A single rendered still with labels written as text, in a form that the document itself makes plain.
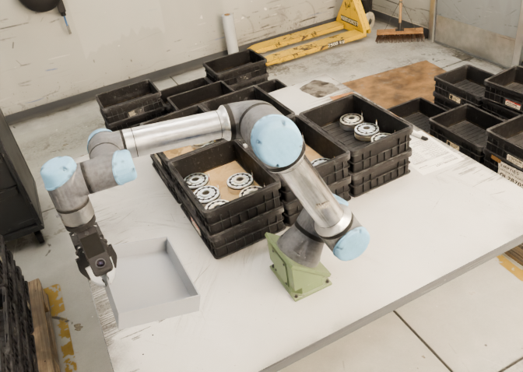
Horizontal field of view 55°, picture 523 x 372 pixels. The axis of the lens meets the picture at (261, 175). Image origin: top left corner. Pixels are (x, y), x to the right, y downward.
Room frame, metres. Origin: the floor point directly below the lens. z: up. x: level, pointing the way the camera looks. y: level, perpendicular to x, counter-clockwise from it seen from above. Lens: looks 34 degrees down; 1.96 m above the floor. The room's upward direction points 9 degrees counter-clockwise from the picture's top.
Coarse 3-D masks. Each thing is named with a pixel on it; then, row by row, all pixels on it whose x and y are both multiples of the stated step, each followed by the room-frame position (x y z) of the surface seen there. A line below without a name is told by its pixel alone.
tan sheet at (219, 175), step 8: (216, 168) 1.75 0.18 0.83; (224, 168) 1.74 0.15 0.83; (232, 168) 1.73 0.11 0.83; (240, 168) 1.72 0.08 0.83; (208, 176) 1.70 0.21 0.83; (216, 176) 1.69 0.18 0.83; (224, 176) 1.68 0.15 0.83; (216, 184) 1.63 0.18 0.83; (224, 184) 1.62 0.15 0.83; (256, 184) 1.59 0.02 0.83; (224, 192) 1.57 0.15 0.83
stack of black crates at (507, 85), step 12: (504, 72) 2.65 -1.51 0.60; (516, 72) 2.70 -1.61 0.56; (492, 84) 2.53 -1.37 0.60; (504, 84) 2.66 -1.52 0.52; (516, 84) 2.67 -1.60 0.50; (492, 96) 2.53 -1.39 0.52; (504, 96) 2.46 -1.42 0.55; (516, 96) 2.40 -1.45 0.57; (492, 108) 2.53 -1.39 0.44; (504, 108) 2.44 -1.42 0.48; (516, 108) 2.38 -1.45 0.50; (504, 120) 2.43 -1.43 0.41
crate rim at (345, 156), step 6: (300, 120) 1.87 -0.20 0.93; (312, 126) 1.79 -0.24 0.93; (318, 132) 1.74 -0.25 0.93; (330, 138) 1.68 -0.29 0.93; (336, 144) 1.63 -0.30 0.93; (252, 150) 1.68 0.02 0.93; (342, 150) 1.59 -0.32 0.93; (348, 150) 1.57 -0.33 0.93; (336, 156) 1.54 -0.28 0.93; (342, 156) 1.54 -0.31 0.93; (348, 156) 1.55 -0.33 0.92; (324, 162) 1.52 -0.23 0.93; (330, 162) 1.52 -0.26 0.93; (336, 162) 1.53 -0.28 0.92; (318, 168) 1.50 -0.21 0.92; (324, 168) 1.51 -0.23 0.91; (276, 174) 1.49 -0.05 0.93; (282, 180) 1.45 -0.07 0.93
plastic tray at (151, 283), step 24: (144, 240) 1.10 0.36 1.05; (168, 240) 1.10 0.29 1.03; (120, 264) 1.04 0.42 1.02; (144, 264) 1.04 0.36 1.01; (168, 264) 1.05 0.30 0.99; (120, 288) 0.94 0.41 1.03; (144, 288) 0.94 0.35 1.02; (168, 288) 0.95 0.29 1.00; (192, 288) 0.91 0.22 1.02; (120, 312) 0.81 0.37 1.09; (144, 312) 0.82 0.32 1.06; (168, 312) 0.84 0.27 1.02; (192, 312) 0.86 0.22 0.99
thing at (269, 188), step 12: (216, 144) 1.77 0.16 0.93; (240, 144) 1.74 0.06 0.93; (252, 156) 1.65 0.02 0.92; (264, 168) 1.54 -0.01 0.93; (180, 180) 1.55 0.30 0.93; (276, 180) 1.46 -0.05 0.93; (192, 192) 1.46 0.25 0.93; (252, 192) 1.40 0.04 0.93; (264, 192) 1.41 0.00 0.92; (228, 204) 1.36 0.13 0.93; (240, 204) 1.38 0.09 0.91; (204, 216) 1.34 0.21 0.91
